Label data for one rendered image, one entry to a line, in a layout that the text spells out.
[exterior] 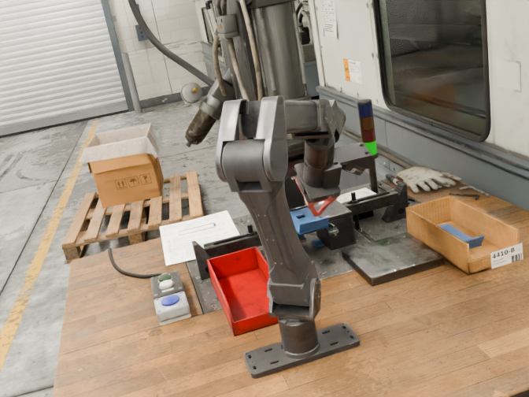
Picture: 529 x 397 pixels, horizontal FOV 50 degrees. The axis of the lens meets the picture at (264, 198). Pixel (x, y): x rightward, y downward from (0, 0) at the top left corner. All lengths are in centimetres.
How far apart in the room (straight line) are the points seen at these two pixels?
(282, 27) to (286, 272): 55
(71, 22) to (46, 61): 78
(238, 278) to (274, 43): 53
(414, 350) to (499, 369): 14
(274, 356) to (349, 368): 13
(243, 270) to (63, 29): 931
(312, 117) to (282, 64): 29
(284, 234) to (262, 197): 8
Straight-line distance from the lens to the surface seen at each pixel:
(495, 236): 134
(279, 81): 127
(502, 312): 112
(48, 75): 1055
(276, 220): 87
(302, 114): 97
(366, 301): 117
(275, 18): 125
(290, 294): 97
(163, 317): 122
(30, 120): 1070
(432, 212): 144
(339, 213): 137
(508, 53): 165
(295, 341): 100
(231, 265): 133
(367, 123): 154
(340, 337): 105
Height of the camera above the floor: 150
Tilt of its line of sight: 19 degrees down
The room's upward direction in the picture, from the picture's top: 10 degrees counter-clockwise
